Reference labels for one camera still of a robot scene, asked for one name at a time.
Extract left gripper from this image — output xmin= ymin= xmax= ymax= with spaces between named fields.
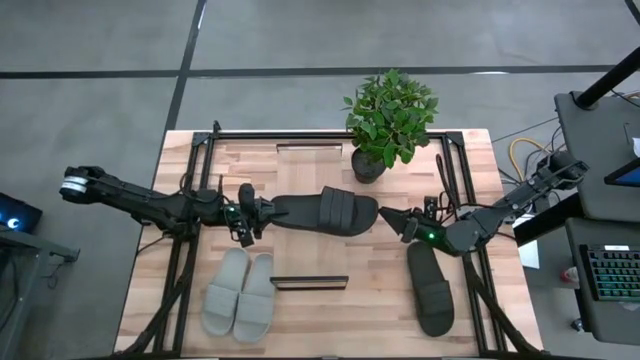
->
xmin=222 ymin=182 xmax=291 ymax=250

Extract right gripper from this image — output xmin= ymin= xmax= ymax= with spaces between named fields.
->
xmin=378 ymin=205 xmax=454 ymax=254

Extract black slide sandal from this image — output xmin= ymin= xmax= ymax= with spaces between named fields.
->
xmin=406 ymin=241 xmax=456 ymax=338
xmin=269 ymin=185 xmax=380 ymax=238

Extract grey slide sandal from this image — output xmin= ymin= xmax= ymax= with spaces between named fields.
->
xmin=232 ymin=252 xmax=277 ymax=344
xmin=201 ymin=247 xmax=251 ymax=337

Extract green plant in black pot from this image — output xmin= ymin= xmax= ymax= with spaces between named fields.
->
xmin=342 ymin=68 xmax=441 ymax=185

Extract white paper sheet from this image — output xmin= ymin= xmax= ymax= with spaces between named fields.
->
xmin=517 ymin=239 xmax=542 ymax=271

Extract black desk support beam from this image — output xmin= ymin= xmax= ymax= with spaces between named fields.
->
xmin=513 ymin=192 xmax=586 ymax=247

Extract grey desk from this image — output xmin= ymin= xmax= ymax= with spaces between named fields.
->
xmin=553 ymin=90 xmax=640 ymax=224
xmin=564 ymin=217 xmax=640 ymax=347

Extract backlit black keyboard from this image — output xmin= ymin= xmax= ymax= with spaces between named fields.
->
xmin=579 ymin=243 xmax=640 ymax=303

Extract blue-lit laptop screen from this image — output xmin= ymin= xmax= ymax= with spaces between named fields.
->
xmin=603 ymin=157 xmax=640 ymax=189

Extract grey metal stand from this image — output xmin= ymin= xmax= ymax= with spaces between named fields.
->
xmin=0 ymin=224 xmax=81 ymax=360

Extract black computer tower blue lights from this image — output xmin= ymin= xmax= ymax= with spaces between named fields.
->
xmin=0 ymin=192 xmax=44 ymax=234

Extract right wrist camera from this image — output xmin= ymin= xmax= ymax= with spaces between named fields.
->
xmin=423 ymin=195 xmax=441 ymax=222

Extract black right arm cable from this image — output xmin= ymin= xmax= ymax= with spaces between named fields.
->
xmin=434 ymin=152 xmax=466 ymax=214

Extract black aluminium table frame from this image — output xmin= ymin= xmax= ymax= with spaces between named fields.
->
xmin=115 ymin=119 xmax=545 ymax=359

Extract yellow cable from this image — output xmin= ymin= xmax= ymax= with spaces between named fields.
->
xmin=508 ymin=137 xmax=551 ymax=182

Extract black round post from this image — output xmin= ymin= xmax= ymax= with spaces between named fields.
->
xmin=572 ymin=45 xmax=640 ymax=110

